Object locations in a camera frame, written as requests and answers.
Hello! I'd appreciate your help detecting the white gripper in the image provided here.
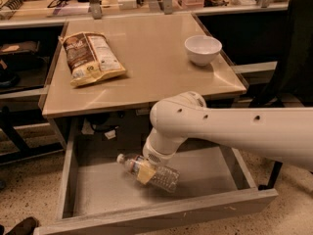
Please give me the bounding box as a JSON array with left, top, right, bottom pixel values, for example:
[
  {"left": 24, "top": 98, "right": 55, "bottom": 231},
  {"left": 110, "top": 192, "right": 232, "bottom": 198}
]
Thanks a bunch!
[{"left": 137, "top": 137, "right": 176, "bottom": 185}]

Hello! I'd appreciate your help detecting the open grey wooden drawer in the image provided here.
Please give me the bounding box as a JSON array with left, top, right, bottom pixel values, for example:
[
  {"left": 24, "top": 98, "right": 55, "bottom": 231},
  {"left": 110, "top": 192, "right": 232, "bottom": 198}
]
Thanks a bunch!
[{"left": 35, "top": 113, "right": 278, "bottom": 235}]

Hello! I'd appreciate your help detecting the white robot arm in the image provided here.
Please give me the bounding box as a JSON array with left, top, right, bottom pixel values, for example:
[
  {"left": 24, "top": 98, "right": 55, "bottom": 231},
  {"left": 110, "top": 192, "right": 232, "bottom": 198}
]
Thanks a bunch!
[{"left": 143, "top": 91, "right": 313, "bottom": 171}]

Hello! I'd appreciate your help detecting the beige top counter cabinet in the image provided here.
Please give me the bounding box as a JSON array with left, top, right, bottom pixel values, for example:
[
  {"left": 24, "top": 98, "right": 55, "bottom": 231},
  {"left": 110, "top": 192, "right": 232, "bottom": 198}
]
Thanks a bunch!
[{"left": 42, "top": 14, "right": 246, "bottom": 147}]

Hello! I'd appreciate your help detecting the dark shoe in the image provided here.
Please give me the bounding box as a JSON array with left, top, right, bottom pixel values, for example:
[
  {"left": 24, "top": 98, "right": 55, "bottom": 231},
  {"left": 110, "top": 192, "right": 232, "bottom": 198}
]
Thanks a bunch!
[{"left": 5, "top": 216, "right": 39, "bottom": 235}]

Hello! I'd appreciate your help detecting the clear plastic water bottle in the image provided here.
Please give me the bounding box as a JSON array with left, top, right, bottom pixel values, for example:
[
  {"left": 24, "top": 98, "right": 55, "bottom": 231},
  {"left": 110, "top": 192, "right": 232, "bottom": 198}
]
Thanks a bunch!
[{"left": 116, "top": 154, "right": 180, "bottom": 193}]

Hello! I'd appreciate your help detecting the black office chair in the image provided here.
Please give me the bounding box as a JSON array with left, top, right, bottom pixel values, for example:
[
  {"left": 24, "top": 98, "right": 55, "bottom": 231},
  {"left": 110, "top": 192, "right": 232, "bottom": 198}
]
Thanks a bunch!
[{"left": 249, "top": 0, "right": 313, "bottom": 190}]

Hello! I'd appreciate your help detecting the brown chip bag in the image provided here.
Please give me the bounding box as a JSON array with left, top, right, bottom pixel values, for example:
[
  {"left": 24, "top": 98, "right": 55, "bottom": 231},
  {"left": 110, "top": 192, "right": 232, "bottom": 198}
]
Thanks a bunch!
[{"left": 60, "top": 31, "right": 126, "bottom": 87}]

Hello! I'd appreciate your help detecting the long background workbench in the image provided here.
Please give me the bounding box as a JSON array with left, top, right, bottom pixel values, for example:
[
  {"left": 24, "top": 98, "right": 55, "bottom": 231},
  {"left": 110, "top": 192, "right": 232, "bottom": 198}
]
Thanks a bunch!
[{"left": 1, "top": 0, "right": 289, "bottom": 25}]

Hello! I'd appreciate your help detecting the white ceramic bowl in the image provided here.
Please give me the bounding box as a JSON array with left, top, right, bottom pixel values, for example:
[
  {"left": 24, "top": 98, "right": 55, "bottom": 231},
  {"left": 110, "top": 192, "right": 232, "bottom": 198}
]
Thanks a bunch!
[{"left": 184, "top": 35, "right": 222, "bottom": 66}]

